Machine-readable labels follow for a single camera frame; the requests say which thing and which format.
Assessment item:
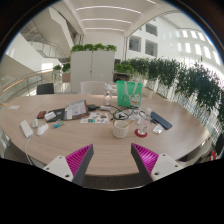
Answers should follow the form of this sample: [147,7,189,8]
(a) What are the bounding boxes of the tangled black cables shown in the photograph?
[108,104,148,122]

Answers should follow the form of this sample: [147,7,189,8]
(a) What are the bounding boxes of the dark notebook with white card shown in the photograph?
[44,108,68,123]

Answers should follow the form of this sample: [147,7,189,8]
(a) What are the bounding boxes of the green plants on cabinet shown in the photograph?
[70,43,118,53]

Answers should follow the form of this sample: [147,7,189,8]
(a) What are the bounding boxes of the planter with green plants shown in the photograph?
[52,62,72,84]

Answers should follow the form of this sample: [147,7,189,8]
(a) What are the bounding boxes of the small white packet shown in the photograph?
[152,123,164,135]

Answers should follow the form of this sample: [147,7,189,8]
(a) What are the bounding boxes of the black office chair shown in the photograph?
[36,82,55,96]

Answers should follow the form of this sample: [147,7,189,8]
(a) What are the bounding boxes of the white two-door cabinet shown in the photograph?
[70,50,116,94]

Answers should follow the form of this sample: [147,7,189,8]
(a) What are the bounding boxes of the white power strip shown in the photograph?
[19,119,35,139]

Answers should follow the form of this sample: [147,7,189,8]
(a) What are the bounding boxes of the colourful sticker sheet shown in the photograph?
[79,112,110,125]

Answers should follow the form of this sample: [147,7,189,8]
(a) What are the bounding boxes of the ceiling strip lights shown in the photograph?
[74,0,158,33]

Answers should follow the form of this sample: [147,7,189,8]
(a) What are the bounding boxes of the glass railing with wooden handrail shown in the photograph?
[0,68,54,104]

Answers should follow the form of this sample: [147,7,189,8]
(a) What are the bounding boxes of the clear bottle with handle lid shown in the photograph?
[103,83,114,107]

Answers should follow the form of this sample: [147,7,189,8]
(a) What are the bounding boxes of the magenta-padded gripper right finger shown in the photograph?
[130,142,184,186]

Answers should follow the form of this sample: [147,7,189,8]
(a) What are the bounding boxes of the green cat-print tote bag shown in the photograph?
[116,80,144,109]

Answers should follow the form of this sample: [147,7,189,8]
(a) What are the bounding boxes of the white office chair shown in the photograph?
[79,80,107,96]

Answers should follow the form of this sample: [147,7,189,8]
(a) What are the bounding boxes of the clear white-capped water bottle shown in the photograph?
[137,107,153,136]

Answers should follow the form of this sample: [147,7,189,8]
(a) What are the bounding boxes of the white grid-pattern mug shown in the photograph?
[111,119,131,140]

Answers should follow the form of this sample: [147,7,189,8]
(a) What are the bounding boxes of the row of green hedge plants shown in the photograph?
[114,57,224,124]

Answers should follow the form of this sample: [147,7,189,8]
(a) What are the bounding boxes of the dark blue keyboard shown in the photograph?
[150,111,174,131]

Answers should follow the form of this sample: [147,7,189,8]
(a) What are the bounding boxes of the black pouch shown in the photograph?
[87,104,101,112]

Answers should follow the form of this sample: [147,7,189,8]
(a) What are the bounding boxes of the blue and green highlighter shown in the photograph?
[53,121,66,129]

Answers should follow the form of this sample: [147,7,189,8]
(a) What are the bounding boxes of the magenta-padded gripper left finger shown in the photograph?
[43,143,95,187]

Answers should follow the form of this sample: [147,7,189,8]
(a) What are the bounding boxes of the white power strip cable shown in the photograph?
[23,135,34,166]

